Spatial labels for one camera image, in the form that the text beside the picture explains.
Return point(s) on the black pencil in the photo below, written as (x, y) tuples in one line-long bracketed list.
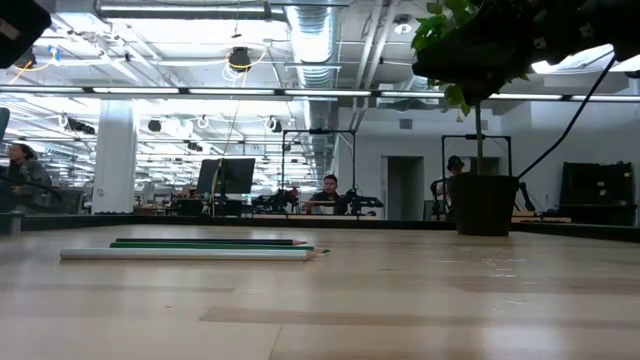
[(210, 241)]

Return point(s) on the green pencil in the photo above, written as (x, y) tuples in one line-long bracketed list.
[(210, 246)]

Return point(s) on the white pencil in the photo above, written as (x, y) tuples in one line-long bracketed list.
[(185, 254)]

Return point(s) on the small black robot arm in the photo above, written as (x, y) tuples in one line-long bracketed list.
[(362, 201), (280, 200), (525, 195)]

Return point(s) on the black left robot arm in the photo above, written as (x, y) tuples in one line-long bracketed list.
[(20, 30)]

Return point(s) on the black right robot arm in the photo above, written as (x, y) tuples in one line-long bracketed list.
[(500, 45)]

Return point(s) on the person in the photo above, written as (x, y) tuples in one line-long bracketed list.
[(327, 192), (30, 172), (455, 164)]

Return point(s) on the long ceiling light strip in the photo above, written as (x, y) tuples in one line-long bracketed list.
[(325, 93)]

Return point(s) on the black computer monitor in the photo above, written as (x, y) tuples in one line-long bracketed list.
[(232, 175)]

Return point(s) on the black ceiling device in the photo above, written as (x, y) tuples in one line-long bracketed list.
[(240, 59)]

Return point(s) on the green plant in black pot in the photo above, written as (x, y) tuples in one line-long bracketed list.
[(482, 205)]

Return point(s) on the round ceiling fixture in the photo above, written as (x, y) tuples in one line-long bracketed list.
[(402, 27)]

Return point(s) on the white pillar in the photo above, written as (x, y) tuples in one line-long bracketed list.
[(114, 160)]

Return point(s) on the wooden board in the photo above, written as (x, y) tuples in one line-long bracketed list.
[(540, 219)]

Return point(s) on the black equipment cases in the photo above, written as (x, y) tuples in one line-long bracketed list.
[(597, 190)]

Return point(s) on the black metal stand frame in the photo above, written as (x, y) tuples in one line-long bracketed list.
[(475, 136), (318, 131)]

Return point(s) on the grey wall vent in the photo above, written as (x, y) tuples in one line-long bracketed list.
[(406, 124)]

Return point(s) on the silver air duct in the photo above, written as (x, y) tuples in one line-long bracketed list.
[(312, 30)]

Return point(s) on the black aluminium table frame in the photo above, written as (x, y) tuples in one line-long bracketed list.
[(150, 221)]

